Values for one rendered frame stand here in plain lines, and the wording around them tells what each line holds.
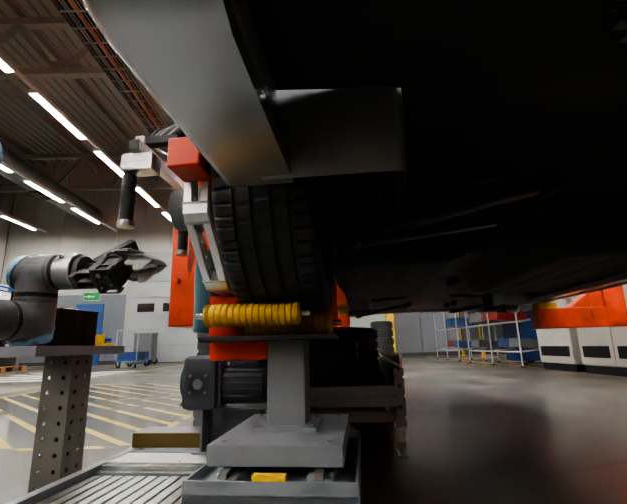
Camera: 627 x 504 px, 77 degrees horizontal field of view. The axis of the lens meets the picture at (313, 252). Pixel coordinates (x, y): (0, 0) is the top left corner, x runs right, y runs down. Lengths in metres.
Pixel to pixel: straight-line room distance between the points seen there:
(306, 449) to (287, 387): 0.20
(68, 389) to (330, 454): 0.94
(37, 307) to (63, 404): 0.51
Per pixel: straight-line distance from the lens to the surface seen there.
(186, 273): 1.71
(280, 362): 1.08
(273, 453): 0.95
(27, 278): 1.16
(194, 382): 1.44
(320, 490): 0.91
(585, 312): 3.92
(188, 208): 0.98
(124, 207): 1.16
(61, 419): 1.58
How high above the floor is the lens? 0.43
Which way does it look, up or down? 13 degrees up
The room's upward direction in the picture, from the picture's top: 2 degrees counter-clockwise
